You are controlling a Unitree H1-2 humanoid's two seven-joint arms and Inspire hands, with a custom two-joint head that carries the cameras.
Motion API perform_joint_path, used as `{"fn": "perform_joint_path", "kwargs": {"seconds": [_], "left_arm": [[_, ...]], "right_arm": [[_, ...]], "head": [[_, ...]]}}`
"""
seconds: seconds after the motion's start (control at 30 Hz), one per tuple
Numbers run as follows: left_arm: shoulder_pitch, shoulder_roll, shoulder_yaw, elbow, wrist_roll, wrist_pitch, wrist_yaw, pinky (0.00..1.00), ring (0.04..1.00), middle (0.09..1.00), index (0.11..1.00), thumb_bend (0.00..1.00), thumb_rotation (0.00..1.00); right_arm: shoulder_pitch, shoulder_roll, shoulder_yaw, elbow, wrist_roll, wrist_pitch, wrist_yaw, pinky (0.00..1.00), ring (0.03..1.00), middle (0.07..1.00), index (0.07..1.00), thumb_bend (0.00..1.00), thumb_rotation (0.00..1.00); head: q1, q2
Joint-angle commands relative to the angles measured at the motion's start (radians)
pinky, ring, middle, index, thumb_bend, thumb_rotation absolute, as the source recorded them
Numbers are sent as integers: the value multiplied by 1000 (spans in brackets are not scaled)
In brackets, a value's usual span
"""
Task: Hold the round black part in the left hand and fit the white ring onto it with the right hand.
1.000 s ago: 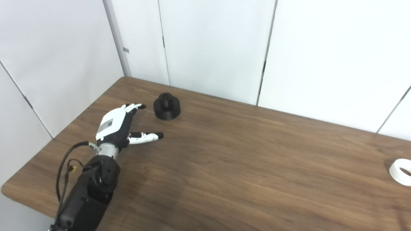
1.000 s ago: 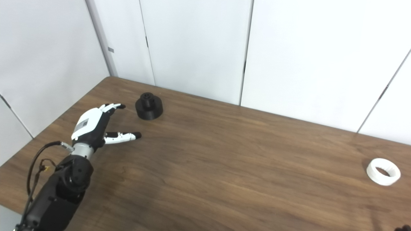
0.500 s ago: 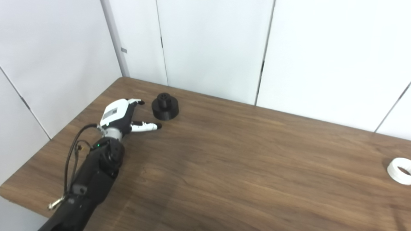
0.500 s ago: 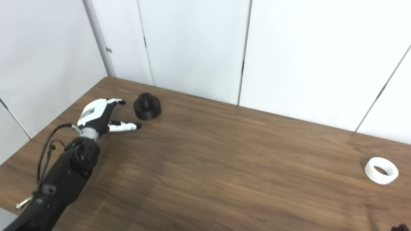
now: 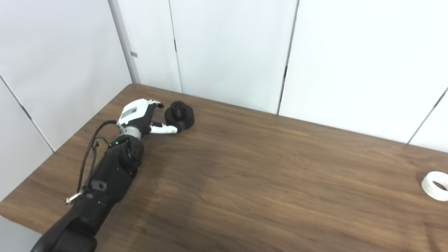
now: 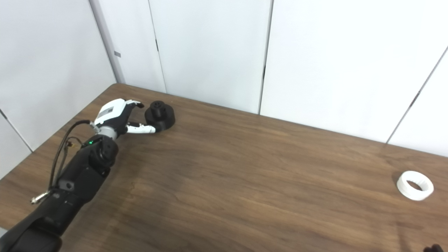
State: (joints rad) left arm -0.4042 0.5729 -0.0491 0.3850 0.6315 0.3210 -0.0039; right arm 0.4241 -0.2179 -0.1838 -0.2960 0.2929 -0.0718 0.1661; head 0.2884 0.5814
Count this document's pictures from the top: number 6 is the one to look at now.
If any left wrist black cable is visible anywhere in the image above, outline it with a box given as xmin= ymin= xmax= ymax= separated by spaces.
xmin=31 ymin=120 xmax=100 ymax=204

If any round black stepped part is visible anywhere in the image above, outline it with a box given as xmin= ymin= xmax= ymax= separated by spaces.
xmin=145 ymin=101 xmax=175 ymax=133

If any gray wall corner post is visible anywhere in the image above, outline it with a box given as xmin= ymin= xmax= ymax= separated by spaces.
xmin=89 ymin=0 xmax=126 ymax=84

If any left arm thin wire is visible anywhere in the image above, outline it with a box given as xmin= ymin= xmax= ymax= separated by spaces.
xmin=58 ymin=138 xmax=83 ymax=177

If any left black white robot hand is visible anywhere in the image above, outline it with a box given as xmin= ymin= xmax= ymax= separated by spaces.
xmin=94 ymin=99 xmax=156 ymax=135

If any white toothed ring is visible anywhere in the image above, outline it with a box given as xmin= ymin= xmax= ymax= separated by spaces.
xmin=397 ymin=171 xmax=434 ymax=201

